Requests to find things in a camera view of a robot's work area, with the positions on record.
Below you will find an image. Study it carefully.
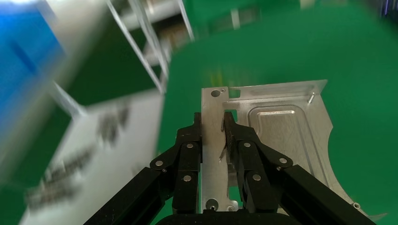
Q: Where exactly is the blue plastic bin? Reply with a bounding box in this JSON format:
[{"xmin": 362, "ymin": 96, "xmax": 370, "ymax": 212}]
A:
[{"xmin": 0, "ymin": 0, "xmax": 67, "ymax": 139}]

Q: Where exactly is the white metal rack frame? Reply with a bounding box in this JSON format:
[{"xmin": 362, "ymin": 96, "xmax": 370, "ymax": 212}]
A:
[{"xmin": 107, "ymin": 0, "xmax": 165, "ymax": 94}]

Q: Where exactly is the wide perforated white shelf post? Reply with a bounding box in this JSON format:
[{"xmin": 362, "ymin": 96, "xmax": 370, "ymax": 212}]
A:
[{"xmin": 128, "ymin": 0, "xmax": 170, "ymax": 80}]

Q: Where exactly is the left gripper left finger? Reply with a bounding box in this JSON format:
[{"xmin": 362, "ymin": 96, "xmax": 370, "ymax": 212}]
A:
[{"xmin": 83, "ymin": 112, "xmax": 203, "ymax": 225}]

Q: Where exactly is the metal bracket with holes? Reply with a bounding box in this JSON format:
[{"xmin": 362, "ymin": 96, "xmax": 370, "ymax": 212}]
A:
[{"xmin": 200, "ymin": 79, "xmax": 388, "ymax": 223}]

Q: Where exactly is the green table mat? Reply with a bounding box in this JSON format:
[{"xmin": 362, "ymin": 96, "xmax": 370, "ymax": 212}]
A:
[{"xmin": 152, "ymin": 0, "xmax": 398, "ymax": 225}]

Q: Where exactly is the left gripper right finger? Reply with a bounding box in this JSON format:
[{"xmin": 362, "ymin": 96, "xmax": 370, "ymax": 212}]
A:
[{"xmin": 223, "ymin": 112, "xmax": 376, "ymax": 225}]

